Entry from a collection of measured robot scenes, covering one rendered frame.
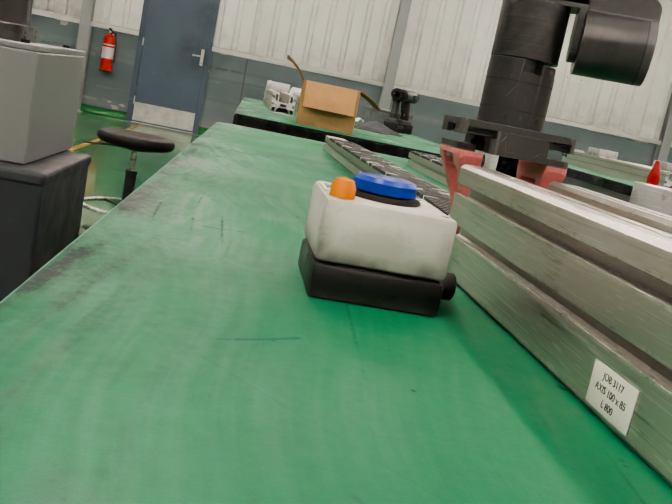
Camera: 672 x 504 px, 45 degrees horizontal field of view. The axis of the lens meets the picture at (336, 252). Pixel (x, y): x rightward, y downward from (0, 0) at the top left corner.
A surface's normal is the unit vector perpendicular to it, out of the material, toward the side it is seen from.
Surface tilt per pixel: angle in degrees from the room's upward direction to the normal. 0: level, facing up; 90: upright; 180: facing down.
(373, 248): 90
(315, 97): 68
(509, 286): 90
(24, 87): 90
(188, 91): 90
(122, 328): 0
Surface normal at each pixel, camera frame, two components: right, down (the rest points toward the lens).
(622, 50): -0.21, 0.29
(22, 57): 0.08, 0.21
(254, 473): 0.20, -0.96
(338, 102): 0.12, -0.17
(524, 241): -0.97, -0.17
